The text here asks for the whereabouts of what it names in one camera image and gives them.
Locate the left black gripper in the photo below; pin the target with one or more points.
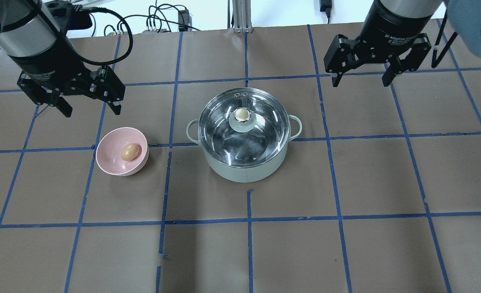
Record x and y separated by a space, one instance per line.
45 65

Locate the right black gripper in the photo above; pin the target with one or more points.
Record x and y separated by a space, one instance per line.
391 27

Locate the brown egg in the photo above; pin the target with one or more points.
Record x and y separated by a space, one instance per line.
130 152

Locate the glass pot lid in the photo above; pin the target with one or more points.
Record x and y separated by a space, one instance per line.
244 127

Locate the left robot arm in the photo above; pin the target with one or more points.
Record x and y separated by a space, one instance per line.
33 34

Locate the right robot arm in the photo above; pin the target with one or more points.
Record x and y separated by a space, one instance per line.
462 18

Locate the pale green cooking pot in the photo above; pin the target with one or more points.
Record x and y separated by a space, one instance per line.
245 174

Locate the pink bowl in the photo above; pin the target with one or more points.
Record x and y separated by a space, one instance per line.
108 151

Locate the black power adapter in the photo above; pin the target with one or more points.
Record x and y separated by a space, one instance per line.
184 20

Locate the aluminium frame post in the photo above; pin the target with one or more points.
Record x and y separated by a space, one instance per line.
241 12

